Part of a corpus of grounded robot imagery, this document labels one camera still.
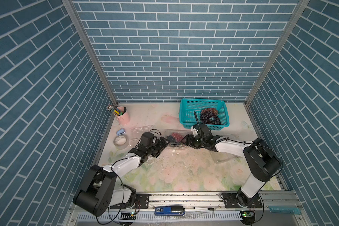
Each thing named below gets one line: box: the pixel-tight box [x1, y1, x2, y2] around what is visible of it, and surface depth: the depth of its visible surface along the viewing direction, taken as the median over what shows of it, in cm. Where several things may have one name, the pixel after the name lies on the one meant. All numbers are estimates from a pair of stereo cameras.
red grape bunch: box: [171, 132, 184, 142], surface depth 98 cm
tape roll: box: [113, 134, 130, 150], surface depth 98 cm
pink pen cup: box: [113, 106, 131, 126], surface depth 101 cm
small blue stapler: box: [116, 128, 126, 136], surface depth 101 cm
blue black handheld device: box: [154, 205, 186, 216], surface depth 70 cm
